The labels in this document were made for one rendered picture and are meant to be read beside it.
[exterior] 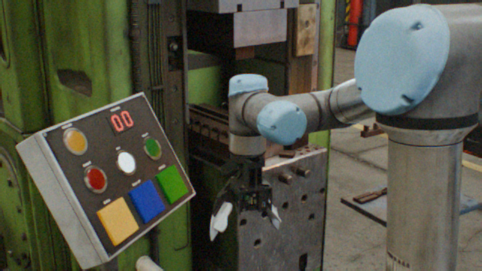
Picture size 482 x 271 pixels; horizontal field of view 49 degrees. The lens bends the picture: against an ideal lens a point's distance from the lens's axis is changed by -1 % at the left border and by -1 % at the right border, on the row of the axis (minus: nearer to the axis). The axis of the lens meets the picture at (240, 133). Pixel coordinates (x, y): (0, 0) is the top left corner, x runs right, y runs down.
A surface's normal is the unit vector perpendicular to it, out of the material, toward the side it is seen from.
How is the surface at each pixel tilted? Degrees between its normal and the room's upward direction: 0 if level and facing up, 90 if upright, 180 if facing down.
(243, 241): 90
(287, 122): 90
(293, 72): 90
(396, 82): 82
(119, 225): 60
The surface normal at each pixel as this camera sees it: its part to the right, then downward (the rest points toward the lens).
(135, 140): 0.78, -0.36
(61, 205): -0.43, 0.29
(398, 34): -0.89, 0.04
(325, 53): 0.64, 0.25
